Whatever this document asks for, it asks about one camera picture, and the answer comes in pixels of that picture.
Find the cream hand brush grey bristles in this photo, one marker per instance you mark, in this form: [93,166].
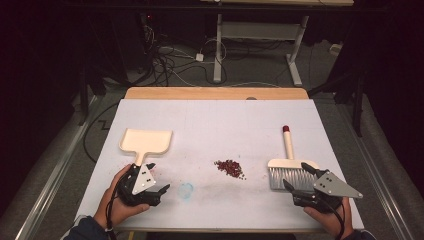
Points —
[290,176]

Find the person's left hand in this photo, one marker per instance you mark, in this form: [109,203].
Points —
[115,210]

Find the red beans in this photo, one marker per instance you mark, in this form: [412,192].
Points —
[230,167]

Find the person's right hand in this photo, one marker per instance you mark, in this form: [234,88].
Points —
[325,220]

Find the black stand legs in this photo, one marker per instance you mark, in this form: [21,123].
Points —
[83,100]
[358,106]

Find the white table mat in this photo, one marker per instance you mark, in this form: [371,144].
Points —
[216,116]

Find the wooden table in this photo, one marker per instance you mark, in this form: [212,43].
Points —
[216,93]

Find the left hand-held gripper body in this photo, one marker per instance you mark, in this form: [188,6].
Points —
[144,181]

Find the metal floor rail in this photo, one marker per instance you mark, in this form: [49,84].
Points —
[376,173]
[53,173]

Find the white power adapter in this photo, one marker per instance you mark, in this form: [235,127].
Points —
[199,57]

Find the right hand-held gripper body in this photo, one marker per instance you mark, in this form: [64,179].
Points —
[330,187]

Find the white desk frame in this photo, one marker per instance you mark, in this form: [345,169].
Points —
[218,50]

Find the small white box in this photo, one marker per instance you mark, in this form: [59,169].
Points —
[335,49]

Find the cream plastic dustpan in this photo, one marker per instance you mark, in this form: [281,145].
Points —
[146,141]

